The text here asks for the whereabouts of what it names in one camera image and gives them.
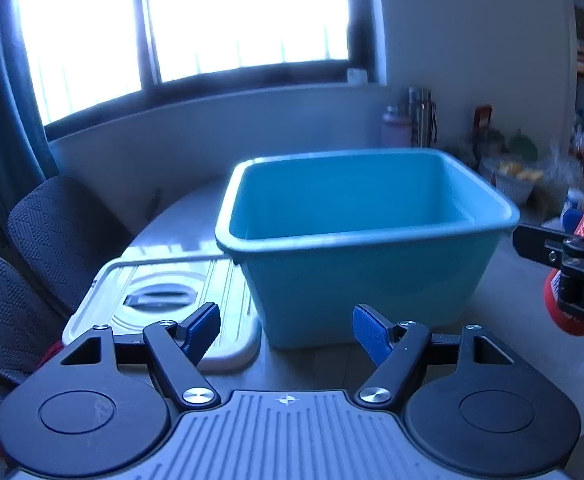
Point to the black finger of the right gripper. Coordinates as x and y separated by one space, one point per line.
538 244

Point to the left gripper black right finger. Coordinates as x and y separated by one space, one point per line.
466 401

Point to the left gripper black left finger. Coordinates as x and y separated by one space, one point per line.
104 401

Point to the white bin lid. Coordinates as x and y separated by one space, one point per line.
128 295

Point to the green round object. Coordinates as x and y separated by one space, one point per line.
522 146

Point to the white tube blue label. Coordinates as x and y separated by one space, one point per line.
573 210

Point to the clear plastic bag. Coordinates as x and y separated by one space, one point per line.
560 173

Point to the dark fabric chair near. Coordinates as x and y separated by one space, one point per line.
28 329

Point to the dark fabric chair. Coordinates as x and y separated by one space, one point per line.
66 234
28 329

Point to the white bowl with fruit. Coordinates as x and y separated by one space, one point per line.
512 178

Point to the teal plastic storage bin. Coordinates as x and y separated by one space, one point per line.
409 231

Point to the dark fabric chair far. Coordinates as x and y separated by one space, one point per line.
66 234

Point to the dark red topped box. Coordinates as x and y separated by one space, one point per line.
481 122

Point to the steel thermos flask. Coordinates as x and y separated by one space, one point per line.
422 110

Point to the white charger cube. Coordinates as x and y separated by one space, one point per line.
357 76

